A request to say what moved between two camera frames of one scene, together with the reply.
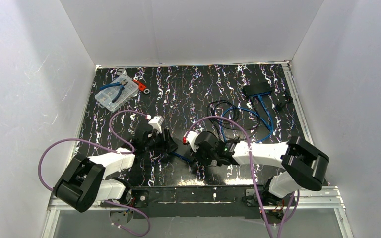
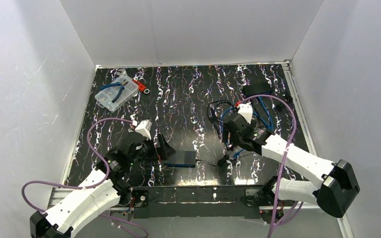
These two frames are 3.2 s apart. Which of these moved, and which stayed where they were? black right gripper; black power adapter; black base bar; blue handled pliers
Moved: black right gripper
Stayed: black base bar; blue handled pliers; black power adapter
